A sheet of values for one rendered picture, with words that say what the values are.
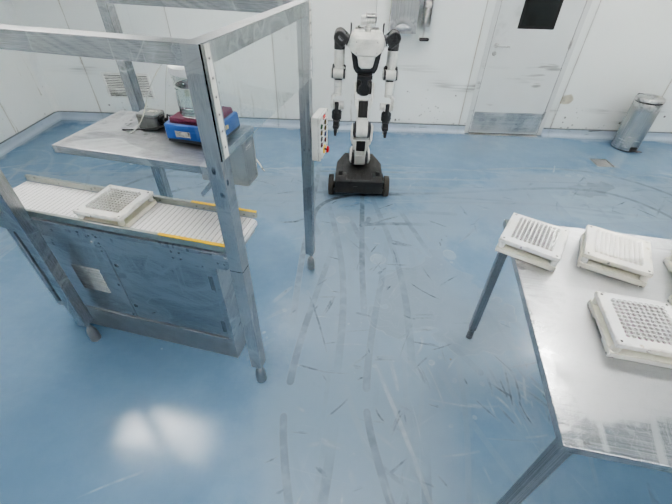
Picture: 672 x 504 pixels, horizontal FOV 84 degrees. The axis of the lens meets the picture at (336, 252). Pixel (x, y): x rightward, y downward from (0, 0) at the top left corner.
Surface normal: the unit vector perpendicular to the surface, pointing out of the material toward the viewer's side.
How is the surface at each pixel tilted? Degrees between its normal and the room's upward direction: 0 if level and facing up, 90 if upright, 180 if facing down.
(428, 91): 90
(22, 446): 0
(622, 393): 0
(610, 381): 0
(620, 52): 90
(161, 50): 90
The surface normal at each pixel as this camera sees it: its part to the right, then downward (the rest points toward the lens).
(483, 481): 0.02, -0.76
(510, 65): -0.04, 0.65
